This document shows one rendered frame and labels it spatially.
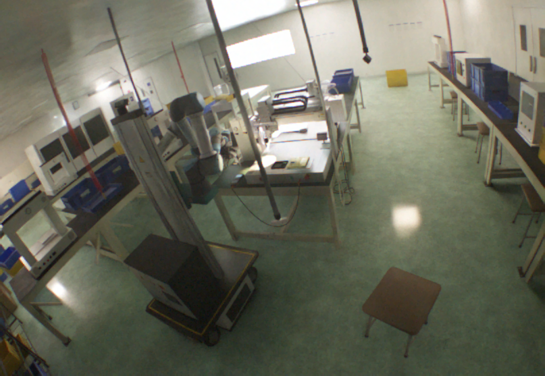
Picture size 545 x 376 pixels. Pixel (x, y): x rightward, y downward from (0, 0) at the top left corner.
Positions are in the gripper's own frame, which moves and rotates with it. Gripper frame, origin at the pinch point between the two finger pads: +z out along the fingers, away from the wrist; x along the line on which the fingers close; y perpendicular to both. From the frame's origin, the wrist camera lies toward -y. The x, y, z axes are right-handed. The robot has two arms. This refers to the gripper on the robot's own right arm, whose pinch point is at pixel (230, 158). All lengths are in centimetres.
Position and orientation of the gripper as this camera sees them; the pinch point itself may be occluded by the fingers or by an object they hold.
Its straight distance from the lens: 217.8
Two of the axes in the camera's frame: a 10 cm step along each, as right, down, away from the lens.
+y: 2.2, 7.5, -6.2
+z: 2.4, 5.7, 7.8
